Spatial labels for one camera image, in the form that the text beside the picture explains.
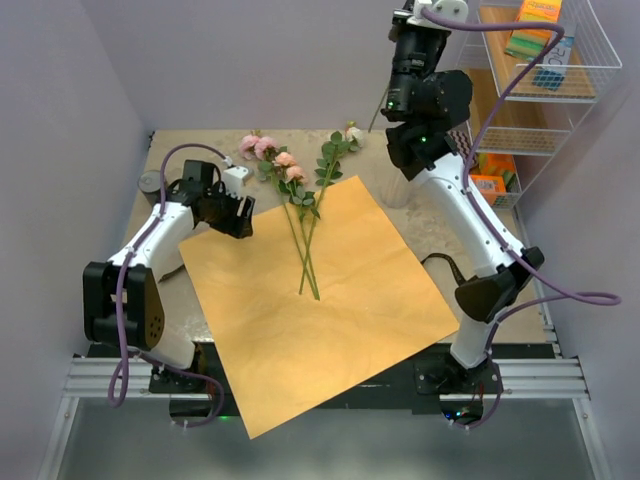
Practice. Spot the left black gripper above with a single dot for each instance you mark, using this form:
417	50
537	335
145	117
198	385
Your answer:
238	226

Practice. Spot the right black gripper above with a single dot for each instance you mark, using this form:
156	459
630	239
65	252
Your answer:
400	25

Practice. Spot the orange wrapping paper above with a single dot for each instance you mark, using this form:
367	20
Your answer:
284	351

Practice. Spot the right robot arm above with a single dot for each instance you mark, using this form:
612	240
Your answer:
423	104

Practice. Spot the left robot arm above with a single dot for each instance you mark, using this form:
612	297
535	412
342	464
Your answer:
121	301

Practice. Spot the white ribbed vase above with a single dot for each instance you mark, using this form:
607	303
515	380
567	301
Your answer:
396	190

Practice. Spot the pale pink rose stem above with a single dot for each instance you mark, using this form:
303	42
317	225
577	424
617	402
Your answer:
261	148

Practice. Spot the peach rose stem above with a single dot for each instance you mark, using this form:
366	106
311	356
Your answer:
290	181

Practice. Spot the small grey round tin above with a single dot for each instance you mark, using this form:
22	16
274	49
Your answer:
150	184

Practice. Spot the striped wavy cloth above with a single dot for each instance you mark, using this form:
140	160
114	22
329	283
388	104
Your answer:
462	142

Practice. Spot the white rose leafy stem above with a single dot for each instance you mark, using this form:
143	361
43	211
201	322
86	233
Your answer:
328	171

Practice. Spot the blue puzzle cube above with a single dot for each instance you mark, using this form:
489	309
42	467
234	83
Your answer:
547	79

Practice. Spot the grey tall box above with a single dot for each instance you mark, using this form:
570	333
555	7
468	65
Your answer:
558	58

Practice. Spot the orange box in basket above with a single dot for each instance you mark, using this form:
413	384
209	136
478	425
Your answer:
492	188

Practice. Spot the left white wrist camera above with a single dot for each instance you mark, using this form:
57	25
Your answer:
235	179

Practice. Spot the white wire shelf rack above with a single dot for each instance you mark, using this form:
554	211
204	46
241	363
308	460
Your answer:
535	123

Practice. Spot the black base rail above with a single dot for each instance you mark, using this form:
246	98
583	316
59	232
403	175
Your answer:
416	383

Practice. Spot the aluminium frame rail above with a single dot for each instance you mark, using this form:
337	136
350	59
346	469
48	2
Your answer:
541	428

